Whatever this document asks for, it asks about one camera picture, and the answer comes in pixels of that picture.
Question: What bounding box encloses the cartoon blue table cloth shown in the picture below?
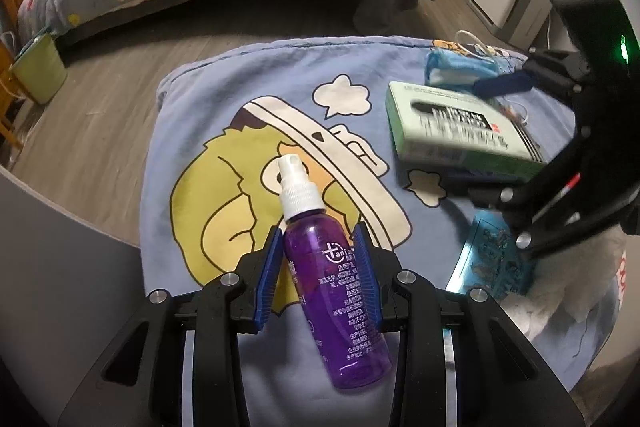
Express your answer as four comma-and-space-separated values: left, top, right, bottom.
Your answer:
140, 36, 628, 427

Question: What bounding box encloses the white tissue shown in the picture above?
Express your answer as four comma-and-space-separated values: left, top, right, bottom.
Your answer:
500, 227, 626, 343

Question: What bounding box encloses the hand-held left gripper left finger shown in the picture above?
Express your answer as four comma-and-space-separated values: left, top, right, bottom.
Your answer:
57, 226, 284, 427

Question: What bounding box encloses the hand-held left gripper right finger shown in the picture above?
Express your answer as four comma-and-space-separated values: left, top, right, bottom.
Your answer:
352, 222, 586, 427

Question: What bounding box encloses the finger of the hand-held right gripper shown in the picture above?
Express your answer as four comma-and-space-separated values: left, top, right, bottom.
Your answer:
472, 49, 595, 98
449, 141, 627, 261

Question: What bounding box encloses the blue pouch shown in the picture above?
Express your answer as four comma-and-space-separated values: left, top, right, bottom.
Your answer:
445, 207, 541, 298

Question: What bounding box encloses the blue face mask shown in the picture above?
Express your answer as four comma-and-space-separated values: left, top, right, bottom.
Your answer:
425, 29, 511, 88

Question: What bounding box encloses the green trash bin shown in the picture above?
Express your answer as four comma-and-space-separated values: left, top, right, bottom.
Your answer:
9, 32, 68, 105

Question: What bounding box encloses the white medicine box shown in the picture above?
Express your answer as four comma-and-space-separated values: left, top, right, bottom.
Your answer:
385, 81, 551, 182

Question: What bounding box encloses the purple spray bottle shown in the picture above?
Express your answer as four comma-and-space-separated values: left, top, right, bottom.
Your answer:
276, 154, 393, 392

